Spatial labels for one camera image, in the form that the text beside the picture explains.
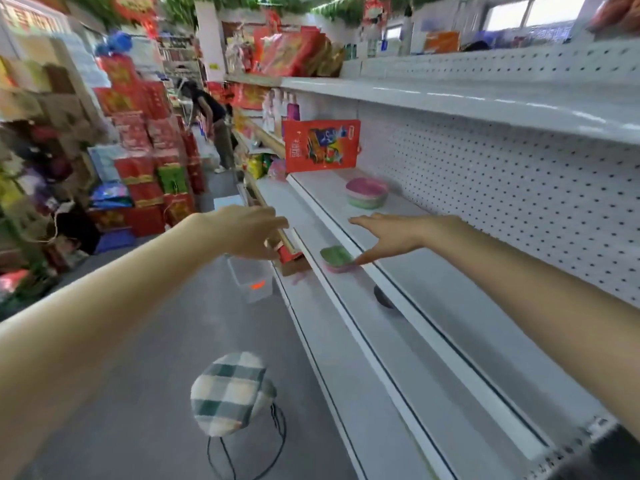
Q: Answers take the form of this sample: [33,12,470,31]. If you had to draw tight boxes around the person's right hand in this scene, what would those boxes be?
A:
[348,213,437,268]

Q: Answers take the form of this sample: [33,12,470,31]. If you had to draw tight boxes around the pile of red gift packets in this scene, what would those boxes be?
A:
[251,26,347,79]

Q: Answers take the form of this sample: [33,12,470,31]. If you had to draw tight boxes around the plaid cushion wire stool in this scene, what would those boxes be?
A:
[190,351,289,480]

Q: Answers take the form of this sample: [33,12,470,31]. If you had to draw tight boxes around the small red hanging ornament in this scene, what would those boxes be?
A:
[362,0,392,26]

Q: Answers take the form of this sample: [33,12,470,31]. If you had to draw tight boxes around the clear plastic storage box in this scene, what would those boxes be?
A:
[227,254,275,304]

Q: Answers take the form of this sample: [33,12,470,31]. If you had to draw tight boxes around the white metal shelving unit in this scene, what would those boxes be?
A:
[223,37,640,480]

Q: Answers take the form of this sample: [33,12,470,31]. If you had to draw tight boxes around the shelf of assorted goods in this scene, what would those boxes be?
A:
[0,42,103,315]

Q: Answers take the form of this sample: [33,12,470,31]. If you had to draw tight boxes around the person's left hand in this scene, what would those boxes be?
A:
[199,205,290,261]

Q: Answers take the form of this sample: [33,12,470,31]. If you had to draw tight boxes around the green and pink soap dish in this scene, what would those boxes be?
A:
[319,245,358,274]

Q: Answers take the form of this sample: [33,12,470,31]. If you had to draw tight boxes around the stack of red gift boxes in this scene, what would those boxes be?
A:
[88,54,208,241]

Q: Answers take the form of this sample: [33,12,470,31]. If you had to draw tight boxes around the stacked pink and green dishes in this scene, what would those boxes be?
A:
[345,177,390,211]

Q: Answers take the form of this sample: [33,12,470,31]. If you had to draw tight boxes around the small red carton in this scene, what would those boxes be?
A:
[276,242,307,276]

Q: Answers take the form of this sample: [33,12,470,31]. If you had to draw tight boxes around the red printed gift bag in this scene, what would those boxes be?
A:
[281,119,362,174]

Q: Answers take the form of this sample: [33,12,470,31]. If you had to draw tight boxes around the yellow green snack packets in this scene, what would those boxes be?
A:
[244,153,274,181]

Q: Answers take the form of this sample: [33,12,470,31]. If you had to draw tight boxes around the orange box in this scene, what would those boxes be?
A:
[423,30,461,55]

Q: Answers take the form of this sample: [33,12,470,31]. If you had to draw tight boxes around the blue plastic crate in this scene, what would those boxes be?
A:
[94,227,137,256]

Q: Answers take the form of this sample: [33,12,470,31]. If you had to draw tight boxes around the green leaf garland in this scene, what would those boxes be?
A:
[65,0,451,26]

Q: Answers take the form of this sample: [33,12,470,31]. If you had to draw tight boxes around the red hanging festive ornament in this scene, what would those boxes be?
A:
[112,0,160,39]

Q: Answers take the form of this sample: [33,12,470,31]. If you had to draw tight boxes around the person's right forearm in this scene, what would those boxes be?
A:
[425,217,640,441]

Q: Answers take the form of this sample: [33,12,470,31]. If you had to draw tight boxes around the window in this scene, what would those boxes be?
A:
[484,0,590,30]

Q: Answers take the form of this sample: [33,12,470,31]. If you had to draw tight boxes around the person's left forearm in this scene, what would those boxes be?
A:
[0,214,227,480]

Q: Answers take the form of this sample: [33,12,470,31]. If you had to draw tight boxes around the row of white pink bottles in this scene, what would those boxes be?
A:
[261,88,302,136]

